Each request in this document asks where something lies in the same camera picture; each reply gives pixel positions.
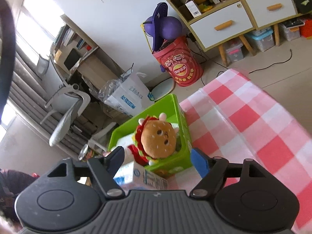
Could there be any hamburger plush toy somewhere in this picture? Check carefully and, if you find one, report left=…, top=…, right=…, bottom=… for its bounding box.
left=123, top=113, right=179, bottom=166

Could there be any black yellow drink can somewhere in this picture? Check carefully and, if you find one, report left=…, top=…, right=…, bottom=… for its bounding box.
left=78, top=144, right=98, bottom=162

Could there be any blue white milk carton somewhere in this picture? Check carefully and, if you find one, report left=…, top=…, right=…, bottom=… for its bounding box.
left=113, top=161, right=168, bottom=192

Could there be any pink checkered tablecloth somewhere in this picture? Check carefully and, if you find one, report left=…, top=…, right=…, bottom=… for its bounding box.
left=180, top=69, right=311, bottom=233

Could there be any grey office chair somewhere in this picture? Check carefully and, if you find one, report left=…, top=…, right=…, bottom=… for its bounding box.
left=36, top=57, right=90, bottom=152

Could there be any green plastic bin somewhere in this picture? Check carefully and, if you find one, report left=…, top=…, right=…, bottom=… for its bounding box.
left=108, top=94, right=192, bottom=178

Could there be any white blue paper bag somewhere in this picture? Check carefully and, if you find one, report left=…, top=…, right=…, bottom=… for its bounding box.
left=98, top=72, right=154, bottom=117

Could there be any white round floor scale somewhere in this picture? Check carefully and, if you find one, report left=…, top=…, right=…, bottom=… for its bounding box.
left=151, top=78, right=176, bottom=101

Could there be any clear storage box pink label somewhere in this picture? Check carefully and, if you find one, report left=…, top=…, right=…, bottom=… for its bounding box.
left=225, top=39, right=244, bottom=63

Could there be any red chips bucket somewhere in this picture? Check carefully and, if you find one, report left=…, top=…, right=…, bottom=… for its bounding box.
left=152, top=36, right=203, bottom=87

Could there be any wooden desk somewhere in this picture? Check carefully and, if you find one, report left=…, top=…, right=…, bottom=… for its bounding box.
left=50, top=14, right=123, bottom=90

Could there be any clear storage box blue lid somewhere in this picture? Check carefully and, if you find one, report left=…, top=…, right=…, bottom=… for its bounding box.
left=245, top=27, right=275, bottom=52

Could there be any purple hopper ball toy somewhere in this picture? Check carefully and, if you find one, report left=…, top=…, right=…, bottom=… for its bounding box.
left=142, top=2, right=183, bottom=52

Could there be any low wooden drawer cabinet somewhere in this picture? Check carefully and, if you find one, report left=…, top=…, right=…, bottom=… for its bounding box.
left=239, top=0, right=305, bottom=47

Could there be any wooden shelf cabinet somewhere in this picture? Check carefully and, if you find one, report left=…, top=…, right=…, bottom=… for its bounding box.
left=148, top=0, right=257, bottom=67

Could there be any red box on floor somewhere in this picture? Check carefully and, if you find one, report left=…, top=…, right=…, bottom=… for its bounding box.
left=299, top=16, right=312, bottom=39

